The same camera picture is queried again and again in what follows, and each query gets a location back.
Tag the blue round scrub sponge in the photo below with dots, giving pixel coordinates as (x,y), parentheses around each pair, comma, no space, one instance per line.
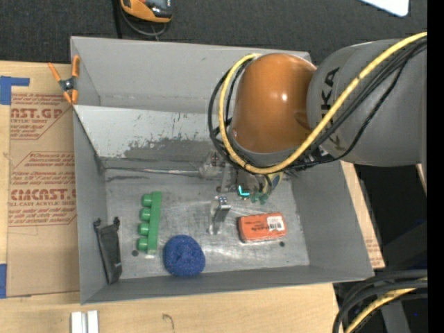
(184,256)

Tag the green toy block with pegs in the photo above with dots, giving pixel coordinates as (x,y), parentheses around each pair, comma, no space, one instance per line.
(153,222)

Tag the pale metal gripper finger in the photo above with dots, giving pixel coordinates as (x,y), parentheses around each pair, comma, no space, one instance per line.
(220,213)
(212,165)

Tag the black flat clip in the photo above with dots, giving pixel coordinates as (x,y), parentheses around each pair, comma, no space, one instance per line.
(110,252)

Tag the orange packet with barcode label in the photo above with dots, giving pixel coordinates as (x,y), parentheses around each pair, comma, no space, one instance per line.
(262,227)

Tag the brown cardboard board, red print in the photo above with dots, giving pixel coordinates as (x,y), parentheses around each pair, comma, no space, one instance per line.
(38,172)

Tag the grey metal bin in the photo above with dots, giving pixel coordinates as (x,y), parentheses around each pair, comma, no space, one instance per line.
(194,200)

